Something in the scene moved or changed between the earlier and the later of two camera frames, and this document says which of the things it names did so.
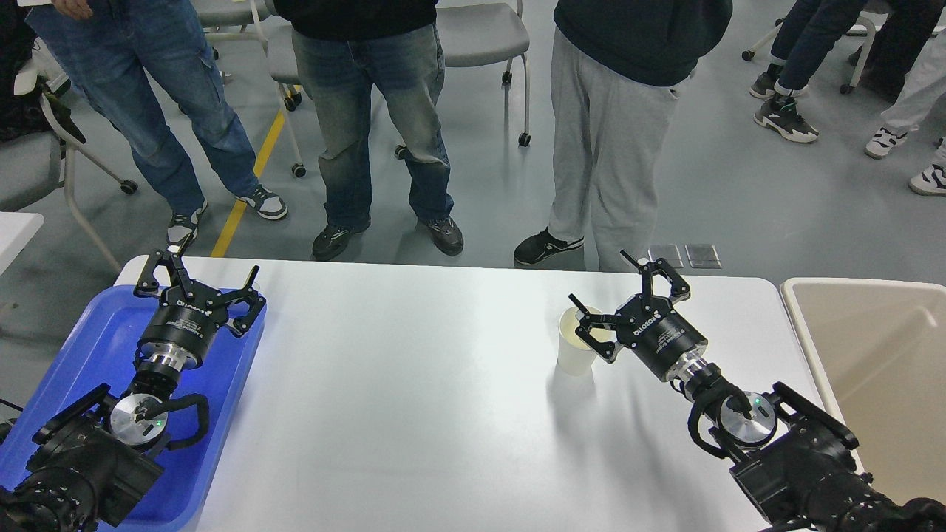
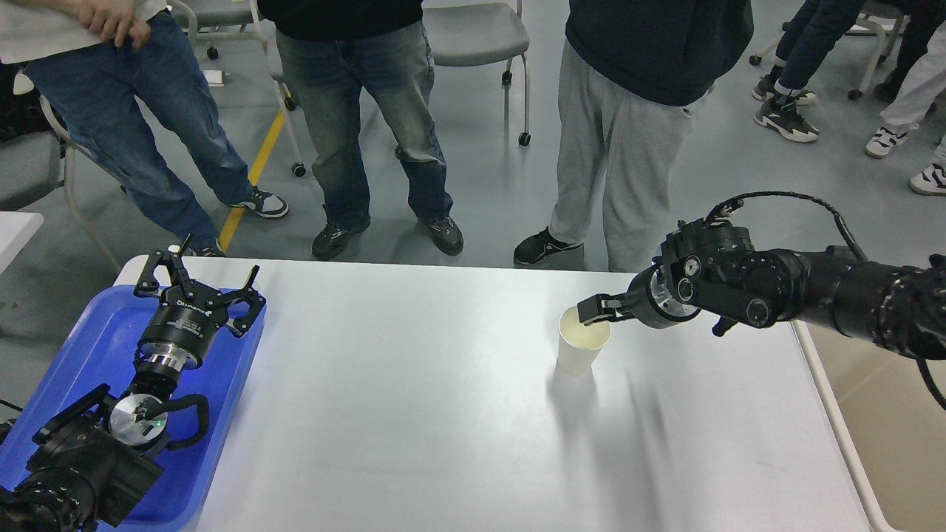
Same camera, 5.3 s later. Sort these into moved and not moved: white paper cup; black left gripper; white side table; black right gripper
Moved: black right gripper
Not moved: white paper cup; black left gripper; white side table
